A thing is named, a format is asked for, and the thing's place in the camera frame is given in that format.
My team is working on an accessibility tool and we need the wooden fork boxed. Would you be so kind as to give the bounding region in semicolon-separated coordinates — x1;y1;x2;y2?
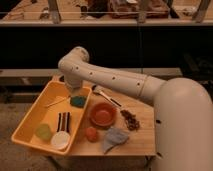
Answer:
44;96;70;108

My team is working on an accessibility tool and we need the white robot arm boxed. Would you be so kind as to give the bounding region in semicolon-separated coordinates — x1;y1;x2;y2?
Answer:
58;46;213;171

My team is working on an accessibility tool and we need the green plastic cup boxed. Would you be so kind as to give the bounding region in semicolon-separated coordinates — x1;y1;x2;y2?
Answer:
35;124;52;141

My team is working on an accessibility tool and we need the red bowl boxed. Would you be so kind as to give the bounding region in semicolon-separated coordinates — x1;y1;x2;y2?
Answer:
89;102;117;127

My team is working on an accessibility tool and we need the green sponge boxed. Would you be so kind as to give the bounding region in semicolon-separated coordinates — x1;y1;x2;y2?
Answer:
70;96;86;108

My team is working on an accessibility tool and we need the wooden table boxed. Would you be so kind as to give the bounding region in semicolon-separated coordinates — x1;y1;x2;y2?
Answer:
65;89;155;156

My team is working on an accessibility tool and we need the brown grape cluster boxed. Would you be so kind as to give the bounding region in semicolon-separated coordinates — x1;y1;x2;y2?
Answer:
120;110;140;131

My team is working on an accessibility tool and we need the orange round toy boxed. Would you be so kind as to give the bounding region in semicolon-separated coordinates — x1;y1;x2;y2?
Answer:
85;127;98;142

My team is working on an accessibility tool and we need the grey cloth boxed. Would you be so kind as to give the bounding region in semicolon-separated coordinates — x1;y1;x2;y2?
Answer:
102;127;129;154

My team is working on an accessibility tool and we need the dark striped block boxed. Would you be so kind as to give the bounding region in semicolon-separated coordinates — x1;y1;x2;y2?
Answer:
57;112;70;133

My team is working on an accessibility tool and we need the yellow plastic bin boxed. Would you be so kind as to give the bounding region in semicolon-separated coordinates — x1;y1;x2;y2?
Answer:
11;81;91;156

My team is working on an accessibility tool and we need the white round lid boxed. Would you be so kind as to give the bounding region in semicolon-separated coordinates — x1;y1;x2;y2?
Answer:
51;131;70;150

